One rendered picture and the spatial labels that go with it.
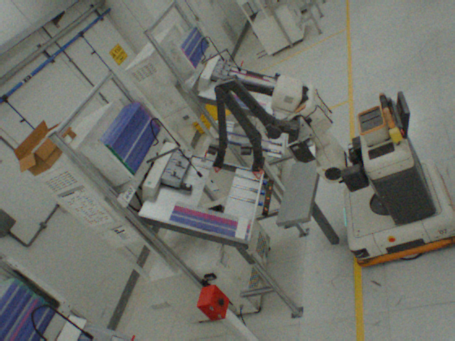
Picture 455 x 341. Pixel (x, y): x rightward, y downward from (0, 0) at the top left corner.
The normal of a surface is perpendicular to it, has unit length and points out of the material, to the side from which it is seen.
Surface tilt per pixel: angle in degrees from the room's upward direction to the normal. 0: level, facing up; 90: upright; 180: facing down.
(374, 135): 92
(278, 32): 90
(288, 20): 90
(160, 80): 90
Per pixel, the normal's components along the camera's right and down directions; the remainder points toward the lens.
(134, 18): -0.20, 0.64
